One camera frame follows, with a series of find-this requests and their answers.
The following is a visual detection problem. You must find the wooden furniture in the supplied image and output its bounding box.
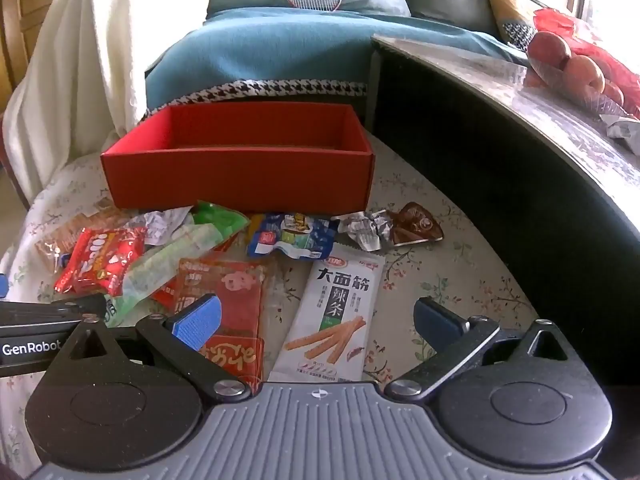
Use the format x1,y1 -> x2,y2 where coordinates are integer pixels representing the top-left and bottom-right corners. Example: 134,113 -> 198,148
0,0 -> 66,91

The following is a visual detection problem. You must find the dark table with glossy top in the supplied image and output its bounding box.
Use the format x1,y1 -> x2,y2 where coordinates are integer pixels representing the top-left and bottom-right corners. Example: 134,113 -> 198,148
365,34 -> 640,391

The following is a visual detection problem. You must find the pale green long snack packet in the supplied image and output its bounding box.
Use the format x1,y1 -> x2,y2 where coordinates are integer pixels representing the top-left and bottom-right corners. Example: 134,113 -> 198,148
102,224 -> 227,328

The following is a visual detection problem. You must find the bright green snack packet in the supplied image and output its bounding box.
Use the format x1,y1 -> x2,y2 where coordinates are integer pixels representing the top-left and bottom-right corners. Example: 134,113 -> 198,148
191,200 -> 251,241

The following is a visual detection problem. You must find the red apple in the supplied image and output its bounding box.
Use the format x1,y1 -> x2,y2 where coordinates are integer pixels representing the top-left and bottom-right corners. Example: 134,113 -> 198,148
529,31 -> 572,68
560,55 -> 606,101
602,80 -> 626,107

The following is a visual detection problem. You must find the red white-print snack packet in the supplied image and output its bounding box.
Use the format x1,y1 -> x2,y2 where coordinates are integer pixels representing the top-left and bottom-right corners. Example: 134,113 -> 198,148
54,226 -> 148,297

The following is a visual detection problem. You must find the red translucent snack packet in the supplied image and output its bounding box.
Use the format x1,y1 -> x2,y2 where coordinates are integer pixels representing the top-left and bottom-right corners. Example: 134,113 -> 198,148
170,257 -> 268,341

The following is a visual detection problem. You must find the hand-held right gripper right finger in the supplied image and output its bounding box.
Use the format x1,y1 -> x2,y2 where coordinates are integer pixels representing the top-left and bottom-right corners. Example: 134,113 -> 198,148
382,296 -> 577,403

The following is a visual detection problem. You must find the yellow patterned pillow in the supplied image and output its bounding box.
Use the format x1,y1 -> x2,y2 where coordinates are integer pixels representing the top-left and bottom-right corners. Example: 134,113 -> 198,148
485,0 -> 541,53

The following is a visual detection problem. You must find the blue snack packet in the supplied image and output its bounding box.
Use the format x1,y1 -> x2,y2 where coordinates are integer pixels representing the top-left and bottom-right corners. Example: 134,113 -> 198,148
246,211 -> 342,262

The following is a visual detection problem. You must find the white spicy strip packet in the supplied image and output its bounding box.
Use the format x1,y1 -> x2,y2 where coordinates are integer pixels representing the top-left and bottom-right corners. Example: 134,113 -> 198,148
268,244 -> 386,385

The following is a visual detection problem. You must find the silver wrapper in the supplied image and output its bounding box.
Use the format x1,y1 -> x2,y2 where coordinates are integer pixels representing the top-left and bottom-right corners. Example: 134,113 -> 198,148
600,114 -> 640,156

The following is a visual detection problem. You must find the orange snack packet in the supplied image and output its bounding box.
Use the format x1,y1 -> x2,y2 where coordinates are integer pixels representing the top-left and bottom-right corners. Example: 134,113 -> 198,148
34,208 -> 132,261

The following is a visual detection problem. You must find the blue blanket with houndstooth trim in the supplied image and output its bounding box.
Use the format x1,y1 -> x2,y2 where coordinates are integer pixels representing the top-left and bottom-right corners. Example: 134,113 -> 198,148
145,7 -> 531,111

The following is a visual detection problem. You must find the red cardboard box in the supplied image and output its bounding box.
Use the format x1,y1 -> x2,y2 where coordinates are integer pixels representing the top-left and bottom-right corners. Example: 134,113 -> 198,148
99,101 -> 376,211

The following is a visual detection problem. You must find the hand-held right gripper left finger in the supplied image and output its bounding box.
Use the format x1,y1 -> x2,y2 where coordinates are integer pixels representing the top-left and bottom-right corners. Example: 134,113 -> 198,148
52,294 -> 252,404

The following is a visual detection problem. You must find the white cloth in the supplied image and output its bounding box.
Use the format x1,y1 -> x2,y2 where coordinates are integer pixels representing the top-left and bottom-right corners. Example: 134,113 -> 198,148
2,0 -> 211,201

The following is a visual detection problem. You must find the clear brown snack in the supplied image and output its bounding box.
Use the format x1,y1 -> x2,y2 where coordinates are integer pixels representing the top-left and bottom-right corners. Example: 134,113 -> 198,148
127,206 -> 193,247

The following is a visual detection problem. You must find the brown and silver snack packet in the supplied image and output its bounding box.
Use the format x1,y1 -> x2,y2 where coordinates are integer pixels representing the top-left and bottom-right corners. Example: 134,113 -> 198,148
336,201 -> 446,252

